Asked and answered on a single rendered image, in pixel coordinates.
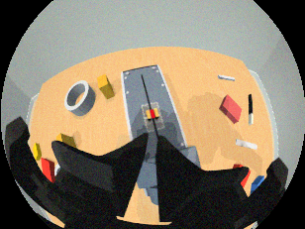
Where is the grey ring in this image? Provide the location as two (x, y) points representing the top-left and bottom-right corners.
(53, 164), (60, 175)
(64, 79), (96, 117)

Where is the red rectangular block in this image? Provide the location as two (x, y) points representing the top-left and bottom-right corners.
(233, 164), (250, 187)
(220, 95), (242, 123)
(41, 158), (56, 183)

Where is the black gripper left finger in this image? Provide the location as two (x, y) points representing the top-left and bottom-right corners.
(51, 133), (149, 218)

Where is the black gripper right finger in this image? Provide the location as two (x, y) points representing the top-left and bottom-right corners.
(155, 135), (250, 223)

